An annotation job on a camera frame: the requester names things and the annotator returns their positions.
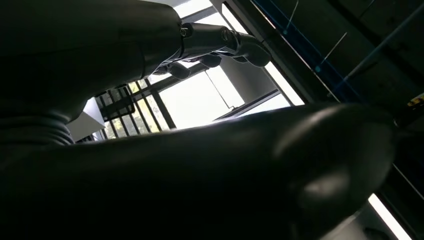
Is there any window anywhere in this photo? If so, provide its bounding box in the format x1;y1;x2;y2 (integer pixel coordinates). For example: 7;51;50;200
66;0;306;143

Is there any ceiling light strip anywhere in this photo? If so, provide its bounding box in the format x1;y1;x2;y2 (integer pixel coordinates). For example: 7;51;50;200
367;193;415;240

